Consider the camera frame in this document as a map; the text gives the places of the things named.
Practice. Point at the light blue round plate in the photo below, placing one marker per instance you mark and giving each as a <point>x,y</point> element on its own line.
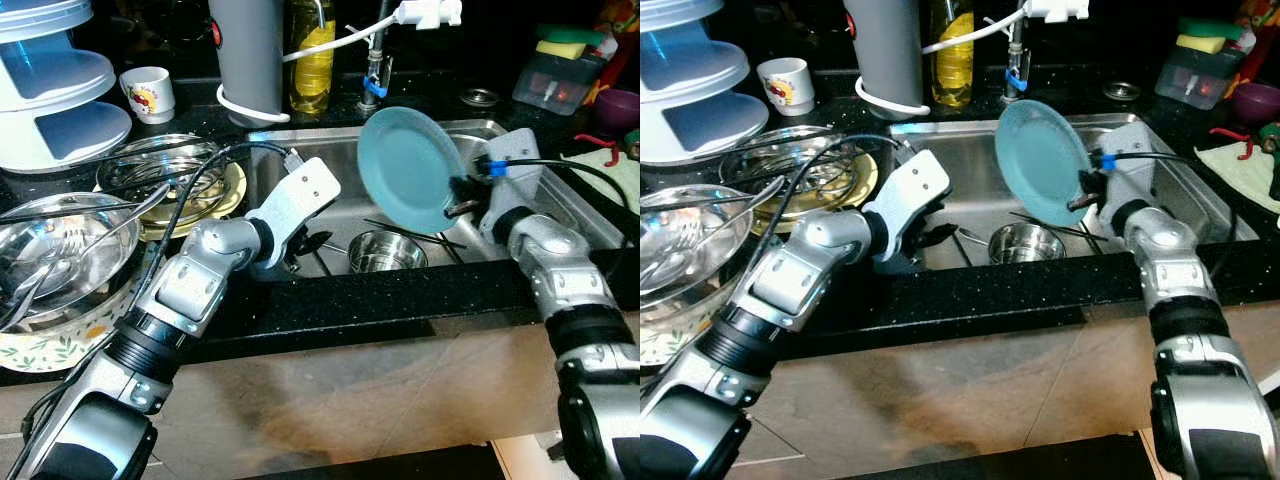
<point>410,165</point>
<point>1040,160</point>

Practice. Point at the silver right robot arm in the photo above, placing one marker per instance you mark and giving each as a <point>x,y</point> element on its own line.
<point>1200,330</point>
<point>590,330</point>

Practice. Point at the black chopstick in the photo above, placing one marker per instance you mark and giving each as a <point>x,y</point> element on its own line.
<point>440,241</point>
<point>1080,234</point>

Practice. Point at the stainless steel sink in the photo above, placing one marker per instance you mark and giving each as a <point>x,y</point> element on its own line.
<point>345,215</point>
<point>975,205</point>

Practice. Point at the small steel cup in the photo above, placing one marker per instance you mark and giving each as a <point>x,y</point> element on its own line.
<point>385,255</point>
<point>1025,245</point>

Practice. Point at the pale yellow plate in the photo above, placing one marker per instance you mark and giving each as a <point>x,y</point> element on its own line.
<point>225,200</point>
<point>862,190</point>

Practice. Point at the small round metal cap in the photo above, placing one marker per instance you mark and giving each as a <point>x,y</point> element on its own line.
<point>480,97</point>
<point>1121,91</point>

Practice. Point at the small red plastic tool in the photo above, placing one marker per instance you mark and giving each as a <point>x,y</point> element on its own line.
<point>598,142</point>
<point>1235,135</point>

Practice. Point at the beige cabinet front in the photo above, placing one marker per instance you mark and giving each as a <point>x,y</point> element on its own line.
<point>350,370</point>
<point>980,370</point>

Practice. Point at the steel faucet with blue clip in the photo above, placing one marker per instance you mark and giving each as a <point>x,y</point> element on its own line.
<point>1016,75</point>
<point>376,80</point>

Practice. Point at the small green object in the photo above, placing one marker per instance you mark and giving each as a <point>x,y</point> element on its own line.
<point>1270,138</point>
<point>633,145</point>

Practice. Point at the purple plastic cup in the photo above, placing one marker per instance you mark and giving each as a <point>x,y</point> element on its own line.
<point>1258,102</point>
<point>620,108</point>

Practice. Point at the long steel spoon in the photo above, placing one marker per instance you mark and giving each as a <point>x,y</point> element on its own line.
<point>140,205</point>
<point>755,198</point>

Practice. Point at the yellow oil bottle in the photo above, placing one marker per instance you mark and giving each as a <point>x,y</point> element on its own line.
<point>312,70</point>
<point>952,70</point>

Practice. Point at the green and yellow sponge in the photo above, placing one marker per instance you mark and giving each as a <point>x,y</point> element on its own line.
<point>1208,35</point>
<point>570,42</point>

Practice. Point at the white power plug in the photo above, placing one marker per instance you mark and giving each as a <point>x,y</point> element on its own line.
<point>1058,8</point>
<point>430,12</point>

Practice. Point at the grey cylindrical appliance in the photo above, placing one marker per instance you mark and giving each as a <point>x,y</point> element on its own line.
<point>248,60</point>
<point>885,50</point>

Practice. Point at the large steel bowl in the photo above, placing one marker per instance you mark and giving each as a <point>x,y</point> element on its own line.
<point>50,250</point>
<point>680,240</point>

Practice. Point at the red and yellow packet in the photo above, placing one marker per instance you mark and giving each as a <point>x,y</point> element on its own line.
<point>1260,35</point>
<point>620,40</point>

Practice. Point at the small white printed cup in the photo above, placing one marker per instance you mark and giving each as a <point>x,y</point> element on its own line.
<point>788,85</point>
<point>150,95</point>

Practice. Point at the black floor mat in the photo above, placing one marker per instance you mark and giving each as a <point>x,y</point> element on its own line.
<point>1000,460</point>
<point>380,465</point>

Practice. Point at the white tiered plastic rack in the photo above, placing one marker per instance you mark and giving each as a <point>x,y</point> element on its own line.
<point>60,90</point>
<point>690,80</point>

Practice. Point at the floral rimmed white plate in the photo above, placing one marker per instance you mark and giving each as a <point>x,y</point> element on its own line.
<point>665,345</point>
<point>60,350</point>

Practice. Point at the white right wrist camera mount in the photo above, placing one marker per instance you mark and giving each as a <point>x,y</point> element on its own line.
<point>515,160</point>
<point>1145,150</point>

